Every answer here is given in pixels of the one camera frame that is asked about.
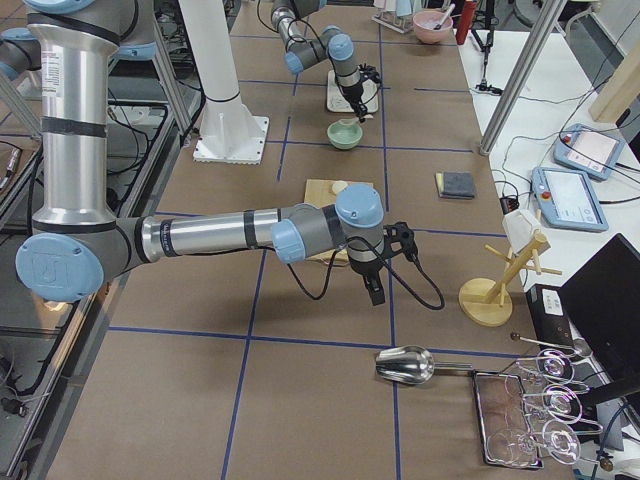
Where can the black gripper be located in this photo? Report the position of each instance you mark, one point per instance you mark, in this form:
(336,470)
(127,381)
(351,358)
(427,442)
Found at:
(364,268)
(352,92)

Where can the white steamed bun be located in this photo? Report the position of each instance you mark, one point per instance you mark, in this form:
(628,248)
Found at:
(338,186)

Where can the mint green bowl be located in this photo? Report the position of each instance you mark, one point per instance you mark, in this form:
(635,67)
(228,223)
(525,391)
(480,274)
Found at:
(344,136)

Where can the pink bowl with ice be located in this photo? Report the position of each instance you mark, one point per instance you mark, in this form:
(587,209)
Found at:
(429,28)

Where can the long bar spoon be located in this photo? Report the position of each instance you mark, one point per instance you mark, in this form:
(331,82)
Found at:
(579,348)

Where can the white bear serving tray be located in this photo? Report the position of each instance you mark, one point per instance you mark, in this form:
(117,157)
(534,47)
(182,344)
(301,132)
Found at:
(339,98)

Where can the metal ice scoop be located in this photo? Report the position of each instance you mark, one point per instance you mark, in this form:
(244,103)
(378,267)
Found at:
(414,365)

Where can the blue plastic cup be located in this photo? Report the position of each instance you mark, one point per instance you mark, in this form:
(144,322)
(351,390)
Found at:
(404,8)

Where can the steel tube black cap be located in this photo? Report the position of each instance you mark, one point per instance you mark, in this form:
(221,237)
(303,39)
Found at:
(445,16)

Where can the wooden mug tree stand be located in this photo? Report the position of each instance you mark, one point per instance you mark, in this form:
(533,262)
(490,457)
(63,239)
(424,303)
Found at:
(487,302)

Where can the red cylinder tube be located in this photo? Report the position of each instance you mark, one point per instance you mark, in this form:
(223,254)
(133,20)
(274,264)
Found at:
(465,21)

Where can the black small device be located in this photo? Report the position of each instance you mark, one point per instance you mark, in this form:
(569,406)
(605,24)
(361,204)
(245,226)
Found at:
(509,204)

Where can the black tripod stick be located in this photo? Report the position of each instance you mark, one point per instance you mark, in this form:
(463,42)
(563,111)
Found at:
(485,46)

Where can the wine glass back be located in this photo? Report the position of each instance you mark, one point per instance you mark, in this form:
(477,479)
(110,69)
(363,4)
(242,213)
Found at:
(549,364)

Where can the wine glass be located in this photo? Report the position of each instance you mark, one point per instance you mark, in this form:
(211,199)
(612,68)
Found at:
(535,442)
(549,364)
(539,400)

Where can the near blue teach pendant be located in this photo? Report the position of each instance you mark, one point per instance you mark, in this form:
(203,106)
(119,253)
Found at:
(567,199)

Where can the blue teach pendant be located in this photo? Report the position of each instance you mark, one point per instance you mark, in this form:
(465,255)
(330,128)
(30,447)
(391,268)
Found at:
(581,147)
(567,199)

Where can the wine glass middle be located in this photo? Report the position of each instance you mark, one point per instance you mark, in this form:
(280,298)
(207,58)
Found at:
(539,400)

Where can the black computer monitor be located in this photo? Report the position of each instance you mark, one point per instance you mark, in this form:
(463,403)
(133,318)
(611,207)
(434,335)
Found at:
(602,302)

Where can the far blue teach pendant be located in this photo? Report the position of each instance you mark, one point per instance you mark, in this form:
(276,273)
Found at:
(581,147)

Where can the wine glass front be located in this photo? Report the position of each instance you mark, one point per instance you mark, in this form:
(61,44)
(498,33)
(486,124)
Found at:
(535,442)

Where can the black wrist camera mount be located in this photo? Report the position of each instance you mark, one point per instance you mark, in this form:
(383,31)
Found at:
(369,73)

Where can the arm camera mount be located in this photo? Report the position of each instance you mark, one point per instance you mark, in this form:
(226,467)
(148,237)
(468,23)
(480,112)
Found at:
(399,239)

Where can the white wire cup rack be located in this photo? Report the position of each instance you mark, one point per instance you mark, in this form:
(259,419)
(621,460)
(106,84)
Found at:
(388,19)

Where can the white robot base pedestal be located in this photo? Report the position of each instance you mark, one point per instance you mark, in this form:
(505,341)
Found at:
(228,131)

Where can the aluminium frame post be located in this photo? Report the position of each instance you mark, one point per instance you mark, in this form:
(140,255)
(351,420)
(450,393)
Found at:
(527,59)

